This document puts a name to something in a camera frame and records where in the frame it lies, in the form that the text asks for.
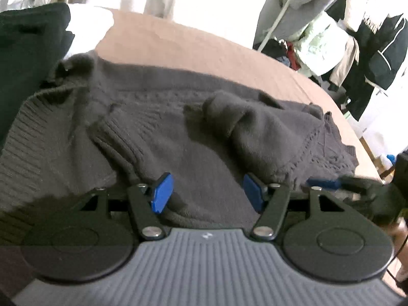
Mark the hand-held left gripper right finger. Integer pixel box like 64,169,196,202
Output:
242,172,346,243

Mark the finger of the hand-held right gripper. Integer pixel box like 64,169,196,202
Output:
306,175,383,203

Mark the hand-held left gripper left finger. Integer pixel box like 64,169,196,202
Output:
68,171,175,242

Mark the dark brown knit sweater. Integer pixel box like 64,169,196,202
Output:
0,53,359,246

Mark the beige hanging garment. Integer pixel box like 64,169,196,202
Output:
330,0,370,86

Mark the black jacket white piping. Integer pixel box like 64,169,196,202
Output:
342,13,408,120

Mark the red garment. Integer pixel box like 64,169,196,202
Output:
285,41,302,71

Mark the light green garment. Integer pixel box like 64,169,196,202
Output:
296,11,349,77

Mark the white folded garment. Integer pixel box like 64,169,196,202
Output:
62,3,114,61

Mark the grey hanging garment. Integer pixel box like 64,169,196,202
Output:
253,0,338,52

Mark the black folded garment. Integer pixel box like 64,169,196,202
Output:
0,3,75,147

